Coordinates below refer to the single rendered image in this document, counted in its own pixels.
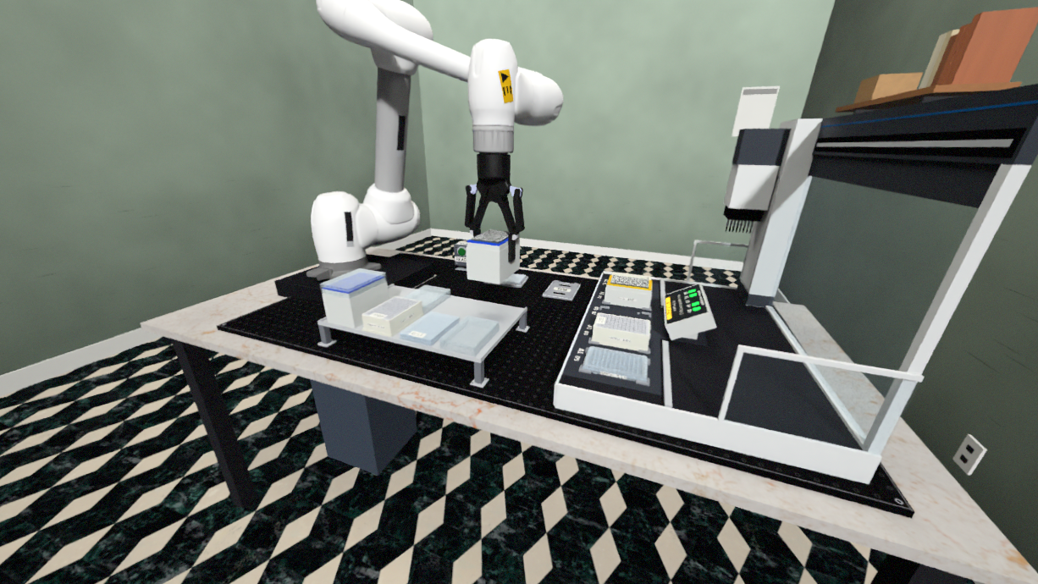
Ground white ready key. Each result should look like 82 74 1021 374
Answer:
454 241 467 271

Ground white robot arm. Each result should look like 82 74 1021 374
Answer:
306 0 563 281

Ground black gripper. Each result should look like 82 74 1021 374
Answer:
465 154 525 262

